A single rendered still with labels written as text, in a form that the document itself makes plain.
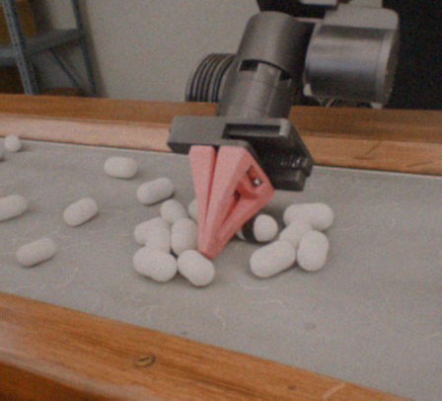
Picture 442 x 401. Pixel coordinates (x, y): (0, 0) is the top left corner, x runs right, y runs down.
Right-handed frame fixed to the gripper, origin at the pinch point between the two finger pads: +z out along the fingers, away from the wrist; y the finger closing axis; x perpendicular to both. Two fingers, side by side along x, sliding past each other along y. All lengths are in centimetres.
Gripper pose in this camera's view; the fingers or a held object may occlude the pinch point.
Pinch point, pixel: (208, 245)
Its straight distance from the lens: 47.4
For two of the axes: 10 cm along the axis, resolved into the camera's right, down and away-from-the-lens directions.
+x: 4.1, 4.8, 7.8
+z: -3.0, 8.8, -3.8
